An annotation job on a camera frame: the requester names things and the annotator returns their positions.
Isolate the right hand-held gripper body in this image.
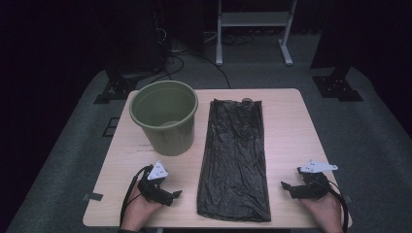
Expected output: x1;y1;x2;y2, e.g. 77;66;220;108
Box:
289;158;339;200

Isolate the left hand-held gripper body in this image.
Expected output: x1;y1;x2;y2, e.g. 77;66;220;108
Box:
137;160;175;207

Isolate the black plastic trash bag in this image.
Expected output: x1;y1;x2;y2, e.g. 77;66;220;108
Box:
195;98;272;223

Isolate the green plastic bin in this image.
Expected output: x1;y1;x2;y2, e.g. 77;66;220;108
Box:
128;80;199;157

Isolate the person's left hand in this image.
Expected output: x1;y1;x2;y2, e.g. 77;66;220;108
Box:
120;188;163;232

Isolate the person's right hand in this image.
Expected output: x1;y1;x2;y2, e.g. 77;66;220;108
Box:
298;192;345;233

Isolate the black stand base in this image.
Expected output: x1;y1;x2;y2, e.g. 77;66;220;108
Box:
312;66;364;103
93;68;139;105

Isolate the dark equipment cabinet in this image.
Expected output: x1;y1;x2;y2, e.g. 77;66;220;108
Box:
105;0;170;75

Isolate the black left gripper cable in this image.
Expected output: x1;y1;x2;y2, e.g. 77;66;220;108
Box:
119;165;154;228

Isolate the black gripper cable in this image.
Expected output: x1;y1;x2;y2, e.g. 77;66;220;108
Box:
119;165;154;228
319;179;350;233

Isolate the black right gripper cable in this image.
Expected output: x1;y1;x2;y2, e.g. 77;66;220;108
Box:
319;179;350;233

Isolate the black floor cable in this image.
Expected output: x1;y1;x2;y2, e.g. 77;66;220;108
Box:
143;52;232;90

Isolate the bundle of dark cables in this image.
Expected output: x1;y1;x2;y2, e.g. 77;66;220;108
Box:
223;31;256;47

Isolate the white metal stand frame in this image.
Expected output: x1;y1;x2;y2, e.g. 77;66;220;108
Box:
215;0;298;67

